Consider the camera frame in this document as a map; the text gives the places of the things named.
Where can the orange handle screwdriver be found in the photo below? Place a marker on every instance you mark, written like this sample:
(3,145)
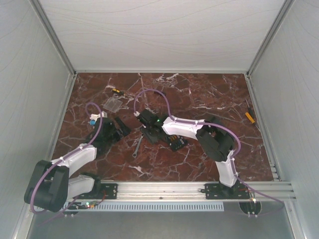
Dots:
(250,118)

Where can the thin black screwdriver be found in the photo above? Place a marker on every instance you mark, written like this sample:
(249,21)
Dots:
(250,111)

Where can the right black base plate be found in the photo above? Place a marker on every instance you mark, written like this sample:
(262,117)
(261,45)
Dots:
(219,191)

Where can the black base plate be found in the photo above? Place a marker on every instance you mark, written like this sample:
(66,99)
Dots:
(219,191)
(107,191)

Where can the silver combination wrench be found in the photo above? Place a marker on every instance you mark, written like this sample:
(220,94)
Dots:
(138,146)

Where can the clear plastic fuse box lid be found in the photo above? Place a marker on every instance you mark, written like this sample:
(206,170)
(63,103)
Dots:
(112,105)

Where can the black handle screwdriver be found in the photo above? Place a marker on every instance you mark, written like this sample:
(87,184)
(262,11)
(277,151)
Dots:
(160,92)

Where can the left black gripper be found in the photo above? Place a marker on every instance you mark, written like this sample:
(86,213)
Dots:
(123,129)

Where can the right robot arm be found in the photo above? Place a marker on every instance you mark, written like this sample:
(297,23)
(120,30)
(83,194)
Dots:
(216,142)

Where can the yellow black small screwdriver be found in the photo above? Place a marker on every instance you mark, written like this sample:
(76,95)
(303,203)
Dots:
(118,92)

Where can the black fuse box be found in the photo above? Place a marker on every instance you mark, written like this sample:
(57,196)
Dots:
(176,142)

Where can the grey slotted cable duct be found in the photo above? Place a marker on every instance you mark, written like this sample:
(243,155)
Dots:
(150,207)

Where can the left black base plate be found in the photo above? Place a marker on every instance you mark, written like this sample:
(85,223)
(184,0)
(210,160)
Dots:
(107,191)

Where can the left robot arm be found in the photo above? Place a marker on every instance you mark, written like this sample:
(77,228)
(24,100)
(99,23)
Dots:
(52,184)

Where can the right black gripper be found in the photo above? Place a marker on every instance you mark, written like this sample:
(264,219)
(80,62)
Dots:
(153,139)

